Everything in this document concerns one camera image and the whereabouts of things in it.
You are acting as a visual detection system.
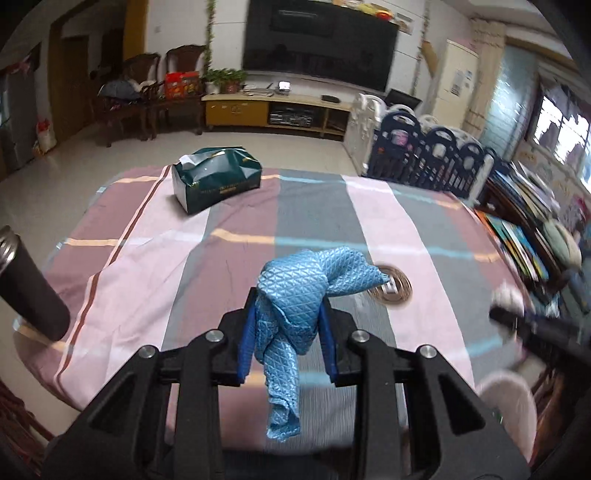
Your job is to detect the blue cleaning cloth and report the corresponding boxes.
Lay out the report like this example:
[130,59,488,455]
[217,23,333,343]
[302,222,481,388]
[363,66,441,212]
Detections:
[253,247,389,442]

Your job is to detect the woven plastic trash basket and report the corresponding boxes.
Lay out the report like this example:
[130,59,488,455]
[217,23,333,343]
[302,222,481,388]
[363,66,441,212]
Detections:
[476,370,538,461]

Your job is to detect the round brown coaster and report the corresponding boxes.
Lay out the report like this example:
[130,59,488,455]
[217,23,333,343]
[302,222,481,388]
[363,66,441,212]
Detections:
[368,264,413,306]

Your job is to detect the plaid pink grey tablecloth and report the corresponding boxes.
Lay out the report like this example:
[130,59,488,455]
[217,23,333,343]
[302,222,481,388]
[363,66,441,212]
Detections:
[13,164,532,451]

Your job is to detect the dark green tissue box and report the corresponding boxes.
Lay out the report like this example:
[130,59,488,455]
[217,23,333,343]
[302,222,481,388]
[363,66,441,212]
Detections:
[171,147,263,215]

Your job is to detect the navy white baby fence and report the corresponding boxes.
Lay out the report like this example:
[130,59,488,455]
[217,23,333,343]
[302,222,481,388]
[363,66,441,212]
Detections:
[344,93,500,202]

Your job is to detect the yellow wooden tv cabinet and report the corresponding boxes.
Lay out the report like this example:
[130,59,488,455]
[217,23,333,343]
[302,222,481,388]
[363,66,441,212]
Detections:
[202,91,352,139]

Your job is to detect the row of children's books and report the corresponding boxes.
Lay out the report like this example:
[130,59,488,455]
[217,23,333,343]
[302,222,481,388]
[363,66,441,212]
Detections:
[476,161,582,299]

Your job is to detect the black insulated tumbler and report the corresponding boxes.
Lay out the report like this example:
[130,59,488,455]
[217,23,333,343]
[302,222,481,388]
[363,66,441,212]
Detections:
[0,225,70,341]

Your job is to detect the green potted plant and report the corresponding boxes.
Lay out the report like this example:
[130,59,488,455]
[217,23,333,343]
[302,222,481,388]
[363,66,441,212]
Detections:
[204,68,247,94]

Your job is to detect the red gift box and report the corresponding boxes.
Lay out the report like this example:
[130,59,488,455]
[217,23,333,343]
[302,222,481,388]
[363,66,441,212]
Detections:
[164,71,201,100]

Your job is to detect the large black television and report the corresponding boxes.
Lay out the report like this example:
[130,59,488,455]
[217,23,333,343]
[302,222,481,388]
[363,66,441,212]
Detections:
[242,0,399,91]

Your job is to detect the dark wooden chair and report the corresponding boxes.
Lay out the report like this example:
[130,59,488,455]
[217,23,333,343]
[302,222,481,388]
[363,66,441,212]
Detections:
[94,44,206,147]

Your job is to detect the white standing air conditioner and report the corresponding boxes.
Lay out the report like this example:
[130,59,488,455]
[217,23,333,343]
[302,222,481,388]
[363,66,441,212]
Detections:
[425,40,479,129]

